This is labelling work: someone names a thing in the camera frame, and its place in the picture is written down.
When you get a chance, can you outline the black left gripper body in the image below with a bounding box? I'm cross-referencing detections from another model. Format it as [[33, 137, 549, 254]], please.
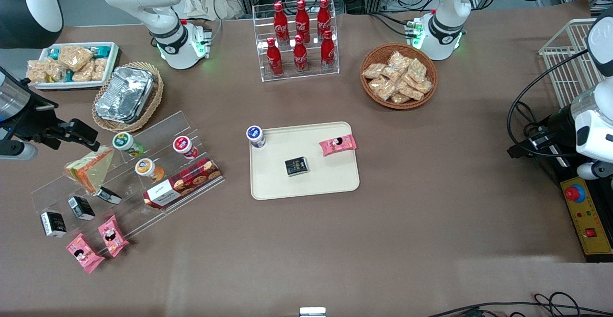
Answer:
[[527, 105, 578, 158]]

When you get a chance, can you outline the thin black cable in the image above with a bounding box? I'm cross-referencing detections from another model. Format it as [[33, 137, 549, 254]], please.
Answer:
[[425, 292, 613, 317]]

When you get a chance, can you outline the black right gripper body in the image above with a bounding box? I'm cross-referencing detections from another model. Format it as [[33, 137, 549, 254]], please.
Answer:
[[0, 80, 72, 151]]

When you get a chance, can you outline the orange-lidded drink cup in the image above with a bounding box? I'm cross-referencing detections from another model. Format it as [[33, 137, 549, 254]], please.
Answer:
[[134, 158, 165, 182]]

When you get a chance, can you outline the white rectangular tray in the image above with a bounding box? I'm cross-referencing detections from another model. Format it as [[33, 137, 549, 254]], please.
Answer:
[[26, 42, 120, 91]]

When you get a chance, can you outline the red cookie box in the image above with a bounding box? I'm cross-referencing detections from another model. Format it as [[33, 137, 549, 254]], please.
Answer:
[[142, 158, 222, 210]]

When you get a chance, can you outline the oval wicker basket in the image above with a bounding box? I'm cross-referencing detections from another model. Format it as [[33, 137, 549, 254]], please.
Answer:
[[91, 61, 164, 133]]

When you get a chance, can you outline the green-lidded drink cup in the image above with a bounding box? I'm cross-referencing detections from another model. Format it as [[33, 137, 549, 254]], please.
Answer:
[[112, 132, 145, 159]]

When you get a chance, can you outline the pink snack packet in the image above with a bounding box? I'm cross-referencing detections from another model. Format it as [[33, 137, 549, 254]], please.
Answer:
[[319, 134, 358, 157], [98, 215, 130, 259], [65, 233, 106, 274]]

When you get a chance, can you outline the round wicker basket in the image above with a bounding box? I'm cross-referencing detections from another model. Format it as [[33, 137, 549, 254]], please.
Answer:
[[360, 43, 439, 111]]

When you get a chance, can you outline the small black box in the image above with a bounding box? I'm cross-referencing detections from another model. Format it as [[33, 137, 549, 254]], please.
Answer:
[[68, 195, 96, 221], [40, 211, 68, 238], [95, 187, 122, 205], [284, 156, 310, 178]]

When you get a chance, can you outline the clear acrylic stepped shelf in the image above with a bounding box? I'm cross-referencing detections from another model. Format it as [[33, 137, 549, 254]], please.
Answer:
[[30, 110, 226, 242]]

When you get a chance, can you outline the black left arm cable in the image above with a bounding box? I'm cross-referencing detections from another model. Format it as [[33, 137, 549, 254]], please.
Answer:
[[507, 48, 590, 159]]

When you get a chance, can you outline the silver foil container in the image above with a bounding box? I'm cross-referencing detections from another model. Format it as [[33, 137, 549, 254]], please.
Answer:
[[94, 66, 157, 125]]

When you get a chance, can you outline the clear acrylic bottle rack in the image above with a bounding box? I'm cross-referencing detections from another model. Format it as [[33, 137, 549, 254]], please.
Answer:
[[252, 1, 341, 83]]

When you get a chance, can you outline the white wire basket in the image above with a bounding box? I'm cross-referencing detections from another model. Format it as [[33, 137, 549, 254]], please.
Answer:
[[538, 18, 600, 110]]

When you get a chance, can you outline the triangle sandwich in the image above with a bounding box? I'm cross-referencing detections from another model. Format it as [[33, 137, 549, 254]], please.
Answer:
[[64, 146, 116, 195]]

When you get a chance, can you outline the beige plastic serving tray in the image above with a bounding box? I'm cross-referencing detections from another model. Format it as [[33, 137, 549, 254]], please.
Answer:
[[250, 121, 361, 201]]

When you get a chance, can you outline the blue-lidded drink cup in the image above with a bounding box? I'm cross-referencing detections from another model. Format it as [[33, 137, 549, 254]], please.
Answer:
[[246, 125, 266, 149]]

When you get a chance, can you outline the yellow emergency stop box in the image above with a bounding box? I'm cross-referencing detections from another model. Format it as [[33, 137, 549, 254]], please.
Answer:
[[559, 175, 613, 263]]

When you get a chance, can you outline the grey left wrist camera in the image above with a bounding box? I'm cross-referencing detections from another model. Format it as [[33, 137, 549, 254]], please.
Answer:
[[577, 161, 613, 180]]

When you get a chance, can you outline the red cola bottle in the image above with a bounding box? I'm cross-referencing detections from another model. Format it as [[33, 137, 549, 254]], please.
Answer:
[[320, 30, 336, 70], [317, 0, 332, 40], [266, 37, 284, 77], [295, 0, 311, 43], [273, 1, 290, 45], [293, 34, 308, 74]]

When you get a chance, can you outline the red-lidded drink cup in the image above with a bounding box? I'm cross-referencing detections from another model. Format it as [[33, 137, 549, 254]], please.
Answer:
[[172, 135, 199, 160]]

